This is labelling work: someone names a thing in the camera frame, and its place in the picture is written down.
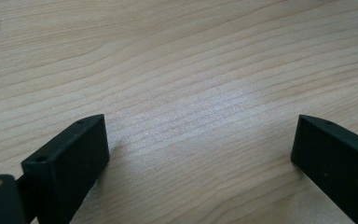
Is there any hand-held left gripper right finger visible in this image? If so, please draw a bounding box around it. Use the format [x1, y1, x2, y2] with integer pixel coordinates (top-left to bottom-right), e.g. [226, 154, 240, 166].
[290, 114, 358, 224]

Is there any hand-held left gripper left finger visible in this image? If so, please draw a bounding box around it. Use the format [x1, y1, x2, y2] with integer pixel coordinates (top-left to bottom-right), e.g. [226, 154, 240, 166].
[21, 113, 111, 224]

